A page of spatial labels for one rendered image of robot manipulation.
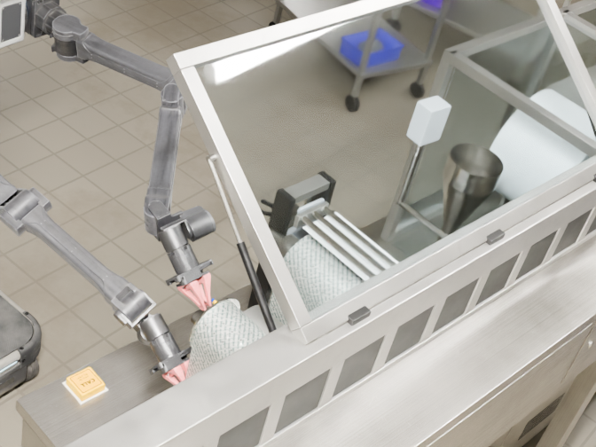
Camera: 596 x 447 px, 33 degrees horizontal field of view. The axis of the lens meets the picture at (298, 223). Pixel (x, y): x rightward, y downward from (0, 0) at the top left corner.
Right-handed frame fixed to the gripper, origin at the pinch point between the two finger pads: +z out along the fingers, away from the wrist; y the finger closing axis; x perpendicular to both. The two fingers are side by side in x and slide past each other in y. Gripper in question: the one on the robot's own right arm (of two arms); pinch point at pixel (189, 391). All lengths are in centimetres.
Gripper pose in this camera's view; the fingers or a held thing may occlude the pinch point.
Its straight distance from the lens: 240.2
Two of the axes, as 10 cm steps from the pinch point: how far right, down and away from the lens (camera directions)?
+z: 4.8, 8.7, -0.9
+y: -7.1, 3.3, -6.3
